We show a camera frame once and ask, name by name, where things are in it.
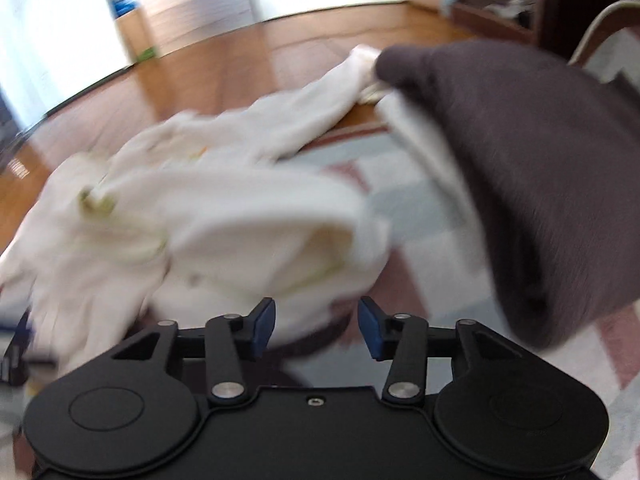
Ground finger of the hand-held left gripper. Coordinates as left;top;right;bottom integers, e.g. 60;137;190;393
0;309;35;387

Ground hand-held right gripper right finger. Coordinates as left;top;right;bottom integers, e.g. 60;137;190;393
358;296;523;405

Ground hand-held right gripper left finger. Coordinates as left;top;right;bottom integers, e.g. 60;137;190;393
111;297;277;407

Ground white clothes heap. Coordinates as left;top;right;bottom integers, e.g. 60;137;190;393
0;44;491;366

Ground dark grey garment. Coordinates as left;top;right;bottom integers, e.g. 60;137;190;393
374;40;640;351

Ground patterned rug with white trim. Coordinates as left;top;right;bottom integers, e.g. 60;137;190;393
0;0;640;480

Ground white items on shelf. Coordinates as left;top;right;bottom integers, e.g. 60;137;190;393
487;0;533;23

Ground dark wooden shelf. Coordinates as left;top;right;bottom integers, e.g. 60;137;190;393
452;0;640;61

